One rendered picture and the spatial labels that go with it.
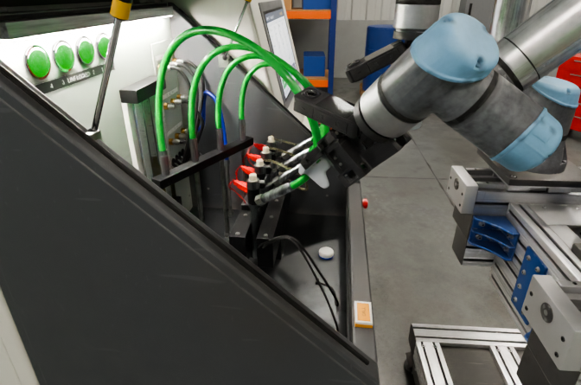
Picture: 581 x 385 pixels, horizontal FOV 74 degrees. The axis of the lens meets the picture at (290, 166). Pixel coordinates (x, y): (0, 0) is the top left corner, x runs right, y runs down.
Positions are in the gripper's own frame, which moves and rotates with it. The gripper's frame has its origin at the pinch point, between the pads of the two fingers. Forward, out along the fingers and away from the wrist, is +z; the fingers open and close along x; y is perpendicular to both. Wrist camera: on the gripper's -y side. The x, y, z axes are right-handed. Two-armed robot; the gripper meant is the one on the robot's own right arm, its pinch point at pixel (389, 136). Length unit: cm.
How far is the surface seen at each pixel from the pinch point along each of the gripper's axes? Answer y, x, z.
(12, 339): -61, -35, 25
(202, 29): -34.5, -6.3, -20.3
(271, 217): -24.9, 3.8, 23.2
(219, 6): -44, 35, -22
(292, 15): -79, 514, 7
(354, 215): -4.9, 12.2, 26.4
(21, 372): -62, -35, 33
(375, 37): 38, 477, 32
